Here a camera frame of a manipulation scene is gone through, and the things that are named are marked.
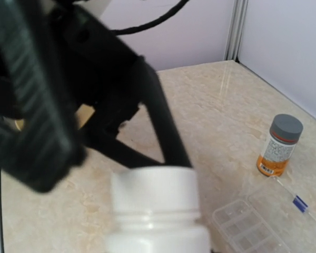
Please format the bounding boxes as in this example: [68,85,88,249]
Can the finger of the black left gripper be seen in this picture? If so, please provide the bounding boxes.
[81,56,192,169]

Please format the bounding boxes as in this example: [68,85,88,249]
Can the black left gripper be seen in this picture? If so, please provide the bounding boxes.
[46,5,145,132]

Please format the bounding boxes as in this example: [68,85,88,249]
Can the small white pill bottle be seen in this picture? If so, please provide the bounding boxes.
[105,166,211,252]

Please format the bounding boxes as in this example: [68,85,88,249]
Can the clear plastic pill organizer box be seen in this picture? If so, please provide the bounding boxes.
[212,177,316,252]

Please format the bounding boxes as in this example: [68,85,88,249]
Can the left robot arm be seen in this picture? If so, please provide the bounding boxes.
[41,1,191,168]

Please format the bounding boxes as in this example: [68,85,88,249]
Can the left aluminium frame post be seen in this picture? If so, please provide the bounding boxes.
[224,0,248,61]

